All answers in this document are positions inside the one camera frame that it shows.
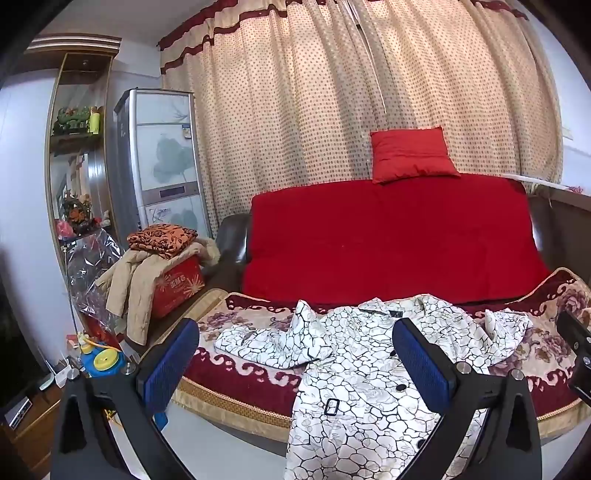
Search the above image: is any beige dotted curtain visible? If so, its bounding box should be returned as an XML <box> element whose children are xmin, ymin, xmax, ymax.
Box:
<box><xmin>158</xmin><ymin>1</ymin><xmax>563</xmax><ymax>228</ymax></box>

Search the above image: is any wooden display shelf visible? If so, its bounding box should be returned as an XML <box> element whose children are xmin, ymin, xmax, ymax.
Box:
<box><xmin>18</xmin><ymin>33</ymin><xmax>122</xmax><ymax>274</ymax></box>

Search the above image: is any white black patterned coat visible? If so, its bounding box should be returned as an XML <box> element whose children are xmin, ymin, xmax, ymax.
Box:
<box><xmin>215</xmin><ymin>294</ymin><xmax>532</xmax><ymax>479</ymax></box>

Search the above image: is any blue yellow toy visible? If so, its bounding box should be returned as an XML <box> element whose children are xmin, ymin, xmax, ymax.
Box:
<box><xmin>77</xmin><ymin>333</ymin><xmax>124</xmax><ymax>378</ymax></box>

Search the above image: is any clear plastic wrap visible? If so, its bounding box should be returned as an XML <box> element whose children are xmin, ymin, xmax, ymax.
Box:
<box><xmin>60</xmin><ymin>228</ymin><xmax>122</xmax><ymax>333</ymax></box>

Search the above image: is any red sofa back cover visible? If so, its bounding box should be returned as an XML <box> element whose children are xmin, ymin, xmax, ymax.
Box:
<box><xmin>242</xmin><ymin>174</ymin><xmax>549</xmax><ymax>306</ymax></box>

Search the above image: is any floral plush seat blanket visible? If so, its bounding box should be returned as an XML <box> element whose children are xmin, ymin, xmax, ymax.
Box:
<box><xmin>172</xmin><ymin>268</ymin><xmax>590</xmax><ymax>442</ymax></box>

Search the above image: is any beige coat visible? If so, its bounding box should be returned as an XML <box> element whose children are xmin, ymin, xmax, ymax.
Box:
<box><xmin>95</xmin><ymin>238</ymin><xmax>221</xmax><ymax>346</ymax></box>

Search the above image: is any orange black folded garment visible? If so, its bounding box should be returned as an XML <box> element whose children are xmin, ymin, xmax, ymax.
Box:
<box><xmin>127</xmin><ymin>223</ymin><xmax>197</xmax><ymax>259</ymax></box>

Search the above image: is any red gift box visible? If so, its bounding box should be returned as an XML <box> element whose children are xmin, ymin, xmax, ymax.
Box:
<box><xmin>151</xmin><ymin>256</ymin><xmax>205</xmax><ymax>320</ymax></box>

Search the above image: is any dark leather sofa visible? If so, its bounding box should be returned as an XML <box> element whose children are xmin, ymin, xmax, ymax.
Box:
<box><xmin>133</xmin><ymin>191</ymin><xmax>591</xmax><ymax>356</ymax></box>

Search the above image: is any red cushion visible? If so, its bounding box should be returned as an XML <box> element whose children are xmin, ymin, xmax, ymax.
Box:
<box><xmin>370</xmin><ymin>127</ymin><xmax>460</xmax><ymax>184</ymax></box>

